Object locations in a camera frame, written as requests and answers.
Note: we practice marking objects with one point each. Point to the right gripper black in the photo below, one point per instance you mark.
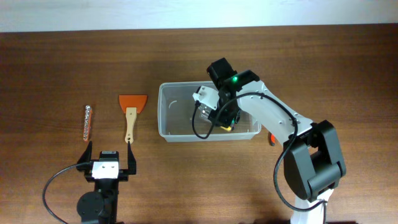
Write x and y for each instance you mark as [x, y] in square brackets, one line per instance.
[224, 119]

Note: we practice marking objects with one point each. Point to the clear plastic container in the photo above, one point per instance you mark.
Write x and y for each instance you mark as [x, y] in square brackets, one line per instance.
[175, 110]

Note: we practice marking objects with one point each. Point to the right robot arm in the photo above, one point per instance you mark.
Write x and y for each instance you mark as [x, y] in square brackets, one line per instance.
[311, 163]

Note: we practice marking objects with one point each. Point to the socket bit rail orange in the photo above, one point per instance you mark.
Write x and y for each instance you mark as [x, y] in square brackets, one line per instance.
[87, 122]

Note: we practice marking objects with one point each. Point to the small red-handled pliers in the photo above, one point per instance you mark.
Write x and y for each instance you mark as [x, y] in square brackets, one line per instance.
[271, 139]

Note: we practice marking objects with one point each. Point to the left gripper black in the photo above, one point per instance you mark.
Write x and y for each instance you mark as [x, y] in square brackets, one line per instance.
[124, 175]

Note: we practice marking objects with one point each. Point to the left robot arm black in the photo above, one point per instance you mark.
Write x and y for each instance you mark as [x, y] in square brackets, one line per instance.
[101, 204]

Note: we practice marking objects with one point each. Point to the orange scraper wooden handle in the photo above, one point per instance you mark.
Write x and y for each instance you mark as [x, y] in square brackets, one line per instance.
[131, 105]

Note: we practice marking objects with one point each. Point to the screwdriver set clear case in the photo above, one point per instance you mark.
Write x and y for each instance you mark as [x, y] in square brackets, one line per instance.
[207, 114]

